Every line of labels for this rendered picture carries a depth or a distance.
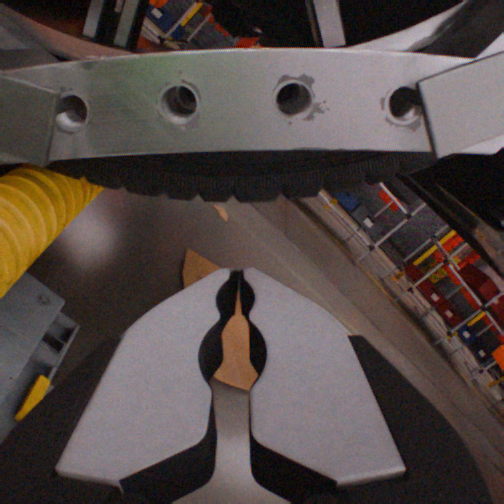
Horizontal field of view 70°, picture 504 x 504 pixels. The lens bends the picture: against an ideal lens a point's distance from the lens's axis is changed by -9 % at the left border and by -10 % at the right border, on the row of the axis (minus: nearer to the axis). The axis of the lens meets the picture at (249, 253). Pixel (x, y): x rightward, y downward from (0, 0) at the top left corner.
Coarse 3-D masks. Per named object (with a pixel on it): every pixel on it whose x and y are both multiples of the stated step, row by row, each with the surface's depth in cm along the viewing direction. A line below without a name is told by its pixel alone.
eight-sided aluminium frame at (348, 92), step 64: (0, 64) 14; (64, 64) 14; (128, 64) 14; (192, 64) 14; (256, 64) 14; (320, 64) 14; (384, 64) 14; (448, 64) 14; (0, 128) 15; (64, 128) 15; (128, 128) 15; (192, 128) 15; (256, 128) 15; (320, 128) 15; (384, 128) 15; (448, 128) 15
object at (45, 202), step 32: (0, 192) 21; (32, 192) 23; (64, 192) 27; (96, 192) 33; (0, 224) 20; (32, 224) 22; (64, 224) 27; (0, 256) 19; (32, 256) 23; (0, 288) 20
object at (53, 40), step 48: (0, 0) 20; (48, 0) 27; (96, 0) 21; (144, 0) 22; (336, 0) 22; (432, 0) 26; (48, 48) 21; (96, 48) 21; (144, 48) 28; (384, 48) 21
